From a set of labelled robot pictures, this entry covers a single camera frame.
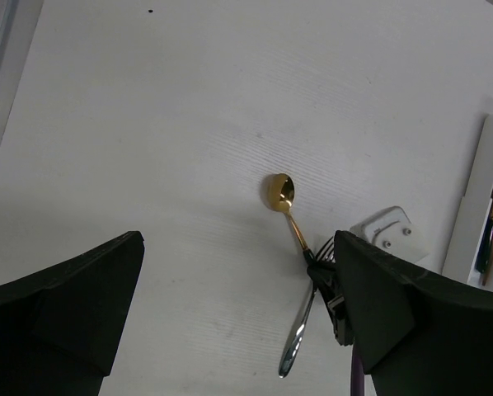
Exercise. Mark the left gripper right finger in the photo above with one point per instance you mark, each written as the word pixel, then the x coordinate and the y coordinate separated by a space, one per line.
pixel 417 332

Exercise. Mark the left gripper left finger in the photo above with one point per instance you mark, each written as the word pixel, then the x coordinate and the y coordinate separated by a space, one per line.
pixel 60 328

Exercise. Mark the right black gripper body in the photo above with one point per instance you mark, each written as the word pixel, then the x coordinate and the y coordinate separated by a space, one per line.
pixel 322 271

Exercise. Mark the silver fork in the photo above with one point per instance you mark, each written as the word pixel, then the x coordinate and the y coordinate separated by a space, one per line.
pixel 298 330

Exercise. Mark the gold spoon green handle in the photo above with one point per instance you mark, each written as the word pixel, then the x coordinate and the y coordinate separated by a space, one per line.
pixel 280 198

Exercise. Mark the white cutlery tray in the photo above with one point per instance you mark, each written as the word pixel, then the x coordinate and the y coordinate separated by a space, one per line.
pixel 460 261

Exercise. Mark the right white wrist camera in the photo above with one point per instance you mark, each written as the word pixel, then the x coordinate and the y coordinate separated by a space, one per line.
pixel 391 230

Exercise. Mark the aluminium rail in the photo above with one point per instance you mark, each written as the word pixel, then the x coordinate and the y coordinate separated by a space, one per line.
pixel 18 20

